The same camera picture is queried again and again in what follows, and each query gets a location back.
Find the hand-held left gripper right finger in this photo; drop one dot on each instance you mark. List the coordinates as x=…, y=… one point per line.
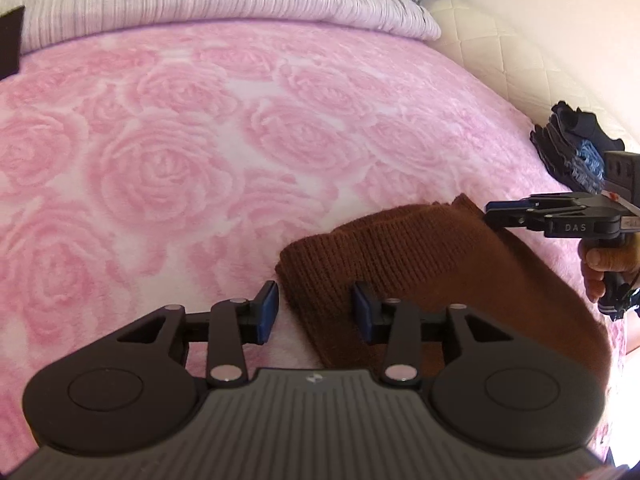
x=361, y=312

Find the cream quilted headboard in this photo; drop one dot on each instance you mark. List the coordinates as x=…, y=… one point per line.
x=525, y=60

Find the pink floral blanket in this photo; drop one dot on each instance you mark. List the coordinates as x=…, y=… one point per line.
x=175, y=160

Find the black rectangular object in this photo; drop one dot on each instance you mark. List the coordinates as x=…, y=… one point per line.
x=10, y=42

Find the stack of folded dark clothes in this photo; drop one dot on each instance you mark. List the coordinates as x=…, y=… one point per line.
x=570, y=150

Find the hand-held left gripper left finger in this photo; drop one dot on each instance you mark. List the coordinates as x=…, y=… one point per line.
x=270, y=310

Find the person's right hand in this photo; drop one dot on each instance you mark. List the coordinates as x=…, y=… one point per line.
x=600, y=265

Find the brown knitted cardigan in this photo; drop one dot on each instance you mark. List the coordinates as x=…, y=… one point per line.
x=450, y=270

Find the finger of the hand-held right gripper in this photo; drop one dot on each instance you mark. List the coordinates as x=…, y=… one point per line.
x=520, y=212

